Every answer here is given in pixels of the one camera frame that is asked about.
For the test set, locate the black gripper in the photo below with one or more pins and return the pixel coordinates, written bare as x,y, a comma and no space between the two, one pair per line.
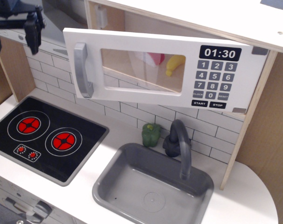
16,14

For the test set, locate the white toy microwave door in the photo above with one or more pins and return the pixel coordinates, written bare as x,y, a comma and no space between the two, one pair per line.
217,74

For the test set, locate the grey range hood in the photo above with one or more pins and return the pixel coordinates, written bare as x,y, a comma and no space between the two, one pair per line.
58,14

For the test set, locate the black toy stove top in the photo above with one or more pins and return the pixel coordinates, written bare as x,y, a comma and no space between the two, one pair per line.
49,141

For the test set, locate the red white toy food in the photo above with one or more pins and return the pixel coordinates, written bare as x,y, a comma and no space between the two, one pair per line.
152,59

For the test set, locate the yellow toy food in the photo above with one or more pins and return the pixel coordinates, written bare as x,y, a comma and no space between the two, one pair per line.
173,63

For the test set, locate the green toy bell pepper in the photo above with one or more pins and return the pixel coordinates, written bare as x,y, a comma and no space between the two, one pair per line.
150,134

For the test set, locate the grey toy faucet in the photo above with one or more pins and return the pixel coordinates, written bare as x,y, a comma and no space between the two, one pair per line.
178,143

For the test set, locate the grey toy sink basin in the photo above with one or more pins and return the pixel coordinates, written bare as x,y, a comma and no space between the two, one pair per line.
144,186

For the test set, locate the wooden side panel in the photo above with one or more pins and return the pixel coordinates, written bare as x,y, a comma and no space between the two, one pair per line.
250,112

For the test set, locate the white wooden top shelf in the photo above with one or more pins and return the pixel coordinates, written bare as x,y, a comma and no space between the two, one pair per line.
246,21

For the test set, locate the grey oven door handle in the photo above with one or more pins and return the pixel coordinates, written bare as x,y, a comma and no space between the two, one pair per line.
36,214

